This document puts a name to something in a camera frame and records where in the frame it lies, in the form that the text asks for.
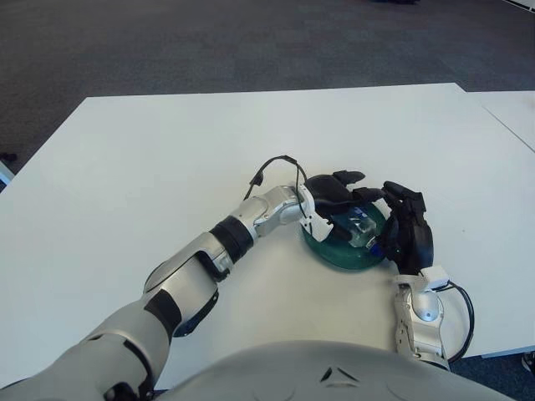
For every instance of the clear bottle with blue cap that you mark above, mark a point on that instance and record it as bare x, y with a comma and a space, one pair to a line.
361, 229

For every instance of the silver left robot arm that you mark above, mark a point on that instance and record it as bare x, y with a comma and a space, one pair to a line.
188, 284

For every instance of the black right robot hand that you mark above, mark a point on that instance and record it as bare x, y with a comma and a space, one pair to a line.
411, 240

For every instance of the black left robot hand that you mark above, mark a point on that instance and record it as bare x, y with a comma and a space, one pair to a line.
330, 194

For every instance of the black table foot with caster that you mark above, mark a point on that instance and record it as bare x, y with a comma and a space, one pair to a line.
530, 361

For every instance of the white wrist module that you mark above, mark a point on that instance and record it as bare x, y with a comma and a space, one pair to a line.
434, 277
317, 221

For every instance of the green round plate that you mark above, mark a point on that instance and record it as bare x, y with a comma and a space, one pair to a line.
334, 250

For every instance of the grey robot torso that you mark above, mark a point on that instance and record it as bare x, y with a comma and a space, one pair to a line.
313, 372

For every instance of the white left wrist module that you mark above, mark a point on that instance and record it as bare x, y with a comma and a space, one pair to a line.
317, 221

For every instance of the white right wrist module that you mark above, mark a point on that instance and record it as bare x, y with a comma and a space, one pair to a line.
434, 277

